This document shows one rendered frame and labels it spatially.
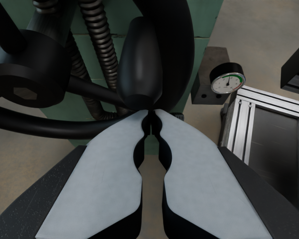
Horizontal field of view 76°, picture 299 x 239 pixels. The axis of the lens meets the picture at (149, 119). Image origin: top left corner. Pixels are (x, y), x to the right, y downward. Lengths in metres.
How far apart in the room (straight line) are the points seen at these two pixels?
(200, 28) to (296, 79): 0.36
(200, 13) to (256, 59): 1.22
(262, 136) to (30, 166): 1.08
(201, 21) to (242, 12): 1.57
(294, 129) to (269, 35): 0.94
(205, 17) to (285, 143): 0.73
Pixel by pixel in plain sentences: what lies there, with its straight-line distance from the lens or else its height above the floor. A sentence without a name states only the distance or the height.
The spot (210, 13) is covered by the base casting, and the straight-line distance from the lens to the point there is 0.37.
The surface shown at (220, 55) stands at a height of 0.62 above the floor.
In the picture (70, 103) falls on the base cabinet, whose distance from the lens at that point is 0.59.
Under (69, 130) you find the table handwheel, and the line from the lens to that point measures 0.30.
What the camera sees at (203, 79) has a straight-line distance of 0.45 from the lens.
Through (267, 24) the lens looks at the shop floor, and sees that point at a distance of 1.90.
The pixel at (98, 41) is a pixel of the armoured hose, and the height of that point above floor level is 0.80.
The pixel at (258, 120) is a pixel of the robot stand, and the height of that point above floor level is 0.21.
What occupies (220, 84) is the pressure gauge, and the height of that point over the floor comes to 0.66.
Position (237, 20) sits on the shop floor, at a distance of 1.83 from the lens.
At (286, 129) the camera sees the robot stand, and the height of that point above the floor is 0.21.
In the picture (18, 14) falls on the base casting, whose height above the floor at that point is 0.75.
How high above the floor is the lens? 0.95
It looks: 62 degrees down
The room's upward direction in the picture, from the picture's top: 4 degrees clockwise
